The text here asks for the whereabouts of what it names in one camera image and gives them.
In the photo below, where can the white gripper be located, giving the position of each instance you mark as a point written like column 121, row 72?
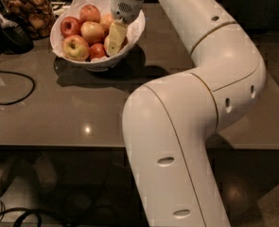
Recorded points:
column 125, row 9

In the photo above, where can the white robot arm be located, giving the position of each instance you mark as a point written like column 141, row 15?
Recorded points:
column 167, row 121

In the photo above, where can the white bowl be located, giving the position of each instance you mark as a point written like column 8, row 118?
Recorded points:
column 98, row 65

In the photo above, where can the right rear red apple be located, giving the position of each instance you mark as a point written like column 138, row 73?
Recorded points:
column 106, row 21

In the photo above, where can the centre pale red apple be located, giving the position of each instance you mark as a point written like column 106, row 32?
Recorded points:
column 92, row 32

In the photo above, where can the small front red apple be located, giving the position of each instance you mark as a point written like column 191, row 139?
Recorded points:
column 97, row 51

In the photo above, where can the top red-yellow apple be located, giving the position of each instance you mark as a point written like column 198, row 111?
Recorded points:
column 89, row 13

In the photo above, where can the front left yellow-red apple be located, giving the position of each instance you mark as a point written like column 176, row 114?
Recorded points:
column 75, row 48

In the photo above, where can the dark red apple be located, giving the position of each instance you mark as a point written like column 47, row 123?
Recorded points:
column 70, row 26

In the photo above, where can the white paper bowl liner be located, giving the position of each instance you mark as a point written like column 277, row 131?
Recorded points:
column 134, row 32

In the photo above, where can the glass jar of chips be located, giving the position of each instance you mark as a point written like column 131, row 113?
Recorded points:
column 36, row 16

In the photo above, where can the black round appliance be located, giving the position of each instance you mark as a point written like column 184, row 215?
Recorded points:
column 17, row 40

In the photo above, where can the white shoe right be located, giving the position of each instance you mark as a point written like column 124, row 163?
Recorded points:
column 46, row 173

